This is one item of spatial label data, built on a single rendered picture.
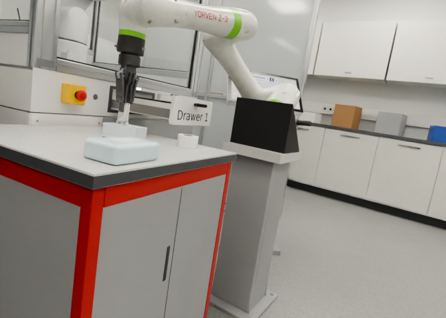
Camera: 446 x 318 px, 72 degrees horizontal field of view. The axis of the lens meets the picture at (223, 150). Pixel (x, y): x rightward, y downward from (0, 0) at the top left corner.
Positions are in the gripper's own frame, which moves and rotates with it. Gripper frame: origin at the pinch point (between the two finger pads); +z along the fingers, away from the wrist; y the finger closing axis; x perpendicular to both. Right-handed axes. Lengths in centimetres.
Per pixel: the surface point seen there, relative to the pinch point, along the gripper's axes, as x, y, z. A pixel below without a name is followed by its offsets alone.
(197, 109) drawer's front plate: 19.9, -23.8, -4.7
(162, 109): 10.1, -11.0, -2.8
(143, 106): 0.4, -13.5, -2.7
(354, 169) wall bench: 142, -289, 41
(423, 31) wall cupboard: 188, -309, -130
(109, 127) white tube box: -0.7, 7.1, 5.3
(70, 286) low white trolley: 23, 52, 32
